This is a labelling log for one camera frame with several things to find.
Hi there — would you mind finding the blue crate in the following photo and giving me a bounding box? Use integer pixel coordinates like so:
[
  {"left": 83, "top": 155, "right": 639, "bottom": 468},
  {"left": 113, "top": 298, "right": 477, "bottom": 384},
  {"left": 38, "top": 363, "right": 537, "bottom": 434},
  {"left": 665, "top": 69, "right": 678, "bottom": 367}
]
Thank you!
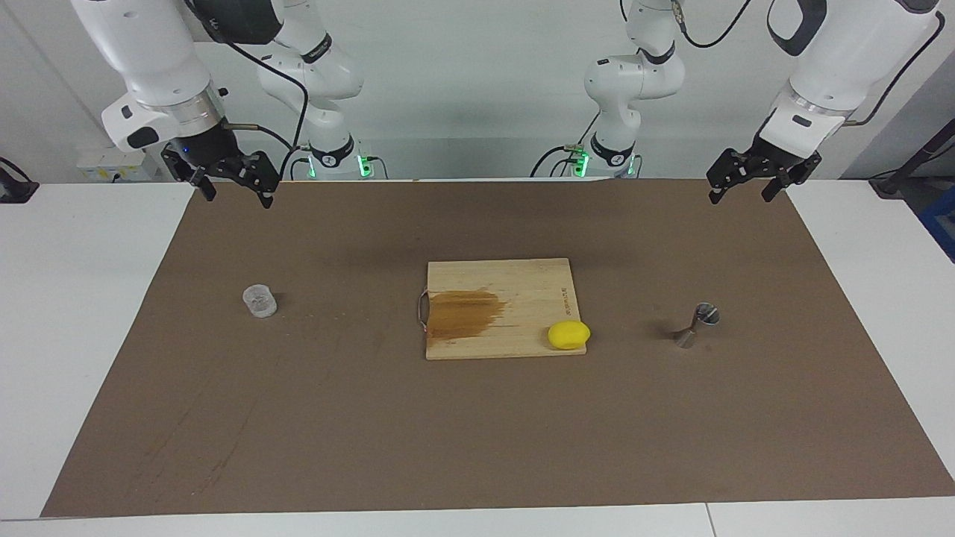
[{"left": 919, "top": 186, "right": 955, "bottom": 262}]

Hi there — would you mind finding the white power strip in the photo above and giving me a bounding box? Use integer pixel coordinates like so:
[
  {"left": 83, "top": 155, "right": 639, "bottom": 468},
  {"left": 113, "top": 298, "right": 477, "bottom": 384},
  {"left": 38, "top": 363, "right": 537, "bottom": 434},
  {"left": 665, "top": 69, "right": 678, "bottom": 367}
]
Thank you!
[{"left": 77, "top": 145, "right": 157, "bottom": 182}]

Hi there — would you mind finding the black stand pole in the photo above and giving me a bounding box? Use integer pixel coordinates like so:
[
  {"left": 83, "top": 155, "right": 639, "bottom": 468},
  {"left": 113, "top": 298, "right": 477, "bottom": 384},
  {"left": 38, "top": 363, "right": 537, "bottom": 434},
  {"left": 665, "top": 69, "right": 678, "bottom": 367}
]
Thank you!
[{"left": 869, "top": 116, "right": 955, "bottom": 198}]

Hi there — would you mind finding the metal jigger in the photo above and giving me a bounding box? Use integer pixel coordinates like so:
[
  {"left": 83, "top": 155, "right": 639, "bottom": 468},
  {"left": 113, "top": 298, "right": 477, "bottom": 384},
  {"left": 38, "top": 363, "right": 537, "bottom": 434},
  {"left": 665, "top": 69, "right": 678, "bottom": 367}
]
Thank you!
[{"left": 674, "top": 302, "right": 721, "bottom": 350}]

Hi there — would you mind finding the wooden cutting board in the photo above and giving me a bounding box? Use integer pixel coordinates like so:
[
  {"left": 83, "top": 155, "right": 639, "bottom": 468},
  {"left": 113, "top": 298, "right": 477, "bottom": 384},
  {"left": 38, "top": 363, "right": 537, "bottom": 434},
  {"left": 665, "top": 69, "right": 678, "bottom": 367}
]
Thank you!
[{"left": 416, "top": 258, "right": 588, "bottom": 361}]

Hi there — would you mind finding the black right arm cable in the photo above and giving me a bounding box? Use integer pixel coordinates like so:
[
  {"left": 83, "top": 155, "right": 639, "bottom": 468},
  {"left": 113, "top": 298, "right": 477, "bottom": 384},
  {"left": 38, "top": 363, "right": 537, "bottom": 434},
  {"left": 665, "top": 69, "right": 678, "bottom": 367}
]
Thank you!
[{"left": 187, "top": 0, "right": 310, "bottom": 180}]

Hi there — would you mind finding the black base cable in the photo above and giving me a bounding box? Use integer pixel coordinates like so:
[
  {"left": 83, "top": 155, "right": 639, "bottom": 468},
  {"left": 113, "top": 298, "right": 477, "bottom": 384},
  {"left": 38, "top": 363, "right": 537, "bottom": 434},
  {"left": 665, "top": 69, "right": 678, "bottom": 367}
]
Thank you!
[{"left": 530, "top": 112, "right": 601, "bottom": 178}]

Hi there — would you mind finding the brown table mat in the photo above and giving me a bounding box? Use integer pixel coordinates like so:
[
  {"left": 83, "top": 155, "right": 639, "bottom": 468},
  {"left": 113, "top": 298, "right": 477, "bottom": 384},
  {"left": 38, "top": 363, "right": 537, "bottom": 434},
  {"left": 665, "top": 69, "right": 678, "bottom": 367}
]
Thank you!
[{"left": 41, "top": 178, "right": 955, "bottom": 518}]

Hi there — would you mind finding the yellow lemon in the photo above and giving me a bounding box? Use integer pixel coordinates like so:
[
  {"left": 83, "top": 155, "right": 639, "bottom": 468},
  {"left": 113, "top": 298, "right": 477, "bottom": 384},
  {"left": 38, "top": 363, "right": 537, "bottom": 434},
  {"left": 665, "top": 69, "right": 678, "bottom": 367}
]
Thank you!
[{"left": 548, "top": 320, "right": 591, "bottom": 351}]

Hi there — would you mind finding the black clamp mount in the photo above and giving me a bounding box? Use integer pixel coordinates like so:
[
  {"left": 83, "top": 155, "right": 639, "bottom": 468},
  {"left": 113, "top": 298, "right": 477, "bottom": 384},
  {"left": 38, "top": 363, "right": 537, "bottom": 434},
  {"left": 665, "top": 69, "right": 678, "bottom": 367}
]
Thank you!
[{"left": 0, "top": 157, "right": 40, "bottom": 204}]

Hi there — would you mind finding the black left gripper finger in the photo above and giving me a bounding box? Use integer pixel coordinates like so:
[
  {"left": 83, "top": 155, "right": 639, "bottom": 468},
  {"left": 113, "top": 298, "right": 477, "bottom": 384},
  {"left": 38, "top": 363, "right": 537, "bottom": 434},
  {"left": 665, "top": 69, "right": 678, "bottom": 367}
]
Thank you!
[
  {"left": 707, "top": 149, "right": 747, "bottom": 204},
  {"left": 761, "top": 168, "right": 795, "bottom": 202}
]

